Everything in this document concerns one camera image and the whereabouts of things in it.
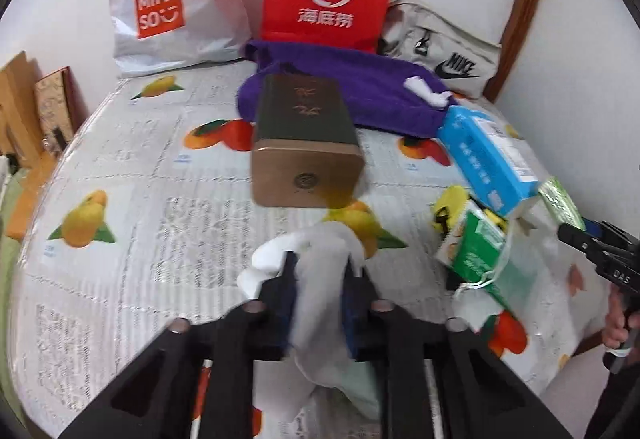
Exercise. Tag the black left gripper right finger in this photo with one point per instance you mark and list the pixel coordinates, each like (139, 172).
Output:
(436, 380)

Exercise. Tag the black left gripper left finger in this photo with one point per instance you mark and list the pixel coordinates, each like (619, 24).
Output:
(197, 380)

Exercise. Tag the white cloth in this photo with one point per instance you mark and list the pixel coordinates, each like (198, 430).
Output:
(419, 87)

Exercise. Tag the right hand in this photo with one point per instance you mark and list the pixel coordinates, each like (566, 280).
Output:
(616, 324)

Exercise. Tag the green snack packet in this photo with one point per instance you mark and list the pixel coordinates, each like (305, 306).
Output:
(472, 245)

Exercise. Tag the blue tissue pack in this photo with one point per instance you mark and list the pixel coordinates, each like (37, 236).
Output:
(490, 162)

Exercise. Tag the yellow black pouch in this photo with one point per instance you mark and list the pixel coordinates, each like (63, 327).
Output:
(450, 206)

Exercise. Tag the fruit print tablecloth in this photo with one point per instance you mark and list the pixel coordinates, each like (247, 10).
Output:
(183, 226)

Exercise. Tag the grey Nike bag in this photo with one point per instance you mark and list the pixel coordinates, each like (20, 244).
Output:
(416, 33)

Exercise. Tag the green gold tin box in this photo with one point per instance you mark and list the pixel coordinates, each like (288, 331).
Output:
(305, 152)

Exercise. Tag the wooden nightstand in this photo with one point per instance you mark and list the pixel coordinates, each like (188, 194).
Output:
(33, 185)

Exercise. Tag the purple towel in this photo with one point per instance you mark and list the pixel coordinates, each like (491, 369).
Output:
(372, 86)

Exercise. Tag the brown patterned book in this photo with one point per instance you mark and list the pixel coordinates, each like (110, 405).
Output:
(60, 113)

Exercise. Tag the brown wooden door frame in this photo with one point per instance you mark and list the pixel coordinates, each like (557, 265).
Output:
(512, 41)

